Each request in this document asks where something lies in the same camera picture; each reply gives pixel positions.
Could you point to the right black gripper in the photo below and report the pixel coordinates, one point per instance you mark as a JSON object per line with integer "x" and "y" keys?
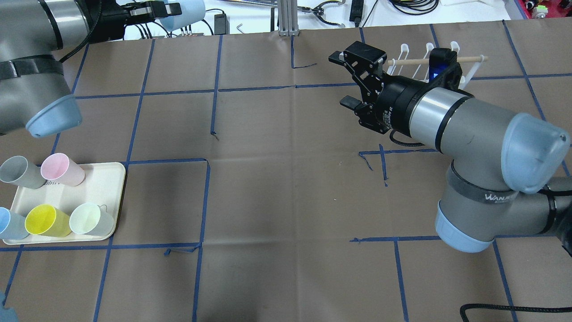
{"x": 394, "y": 103}

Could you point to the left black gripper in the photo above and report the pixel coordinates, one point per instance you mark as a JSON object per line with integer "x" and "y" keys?
{"x": 106, "y": 17}

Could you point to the light blue plastic cup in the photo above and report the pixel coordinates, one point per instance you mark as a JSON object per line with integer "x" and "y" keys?
{"x": 191, "y": 11}

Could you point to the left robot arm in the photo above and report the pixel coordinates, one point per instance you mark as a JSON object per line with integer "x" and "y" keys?
{"x": 38, "y": 36}

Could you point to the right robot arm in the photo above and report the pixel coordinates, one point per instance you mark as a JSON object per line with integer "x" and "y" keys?
{"x": 501, "y": 179}

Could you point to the pink plastic cup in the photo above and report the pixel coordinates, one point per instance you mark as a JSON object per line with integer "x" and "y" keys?
{"x": 59, "y": 168}

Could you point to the grey plastic cup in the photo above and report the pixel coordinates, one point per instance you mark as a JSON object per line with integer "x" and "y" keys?
{"x": 19, "y": 171}

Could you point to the pale green plastic cup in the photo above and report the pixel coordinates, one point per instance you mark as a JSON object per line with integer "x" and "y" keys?
{"x": 91, "y": 219}

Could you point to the yellow plastic cup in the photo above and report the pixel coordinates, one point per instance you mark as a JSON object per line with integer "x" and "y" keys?
{"x": 46, "y": 220}

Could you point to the black power adapter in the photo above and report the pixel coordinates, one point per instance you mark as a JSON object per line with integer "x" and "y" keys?
{"x": 221, "y": 24}

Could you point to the cream plastic tray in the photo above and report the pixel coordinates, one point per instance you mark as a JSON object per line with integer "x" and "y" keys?
{"x": 103, "y": 185}

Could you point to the white wire cup rack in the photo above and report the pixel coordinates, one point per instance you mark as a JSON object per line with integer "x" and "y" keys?
{"x": 426, "y": 70}

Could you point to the aluminium frame post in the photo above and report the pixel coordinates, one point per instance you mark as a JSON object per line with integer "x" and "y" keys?
{"x": 288, "y": 18}

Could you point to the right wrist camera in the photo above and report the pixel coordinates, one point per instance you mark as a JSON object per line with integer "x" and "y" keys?
{"x": 444, "y": 69}

